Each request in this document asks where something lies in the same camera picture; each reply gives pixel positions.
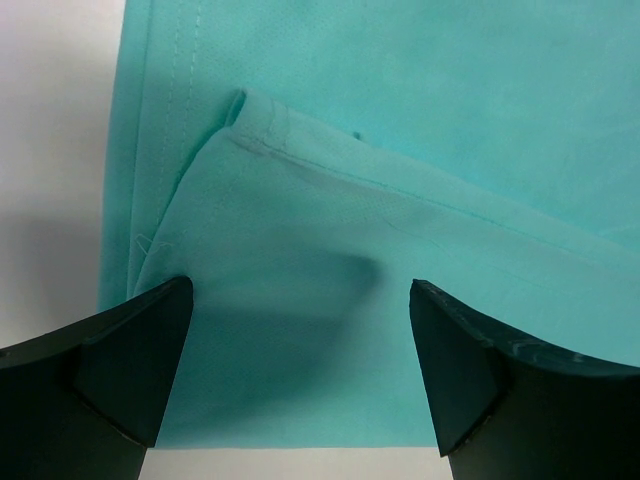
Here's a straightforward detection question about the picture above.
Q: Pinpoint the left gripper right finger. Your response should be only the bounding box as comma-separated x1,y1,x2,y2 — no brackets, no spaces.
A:
409,280,639,480

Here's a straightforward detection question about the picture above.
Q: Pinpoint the teal t-shirt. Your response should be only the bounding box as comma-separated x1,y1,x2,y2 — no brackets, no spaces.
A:
99,1,639,449

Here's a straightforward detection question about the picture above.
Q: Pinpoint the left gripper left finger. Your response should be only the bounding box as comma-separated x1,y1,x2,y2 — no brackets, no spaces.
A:
1,276,194,480

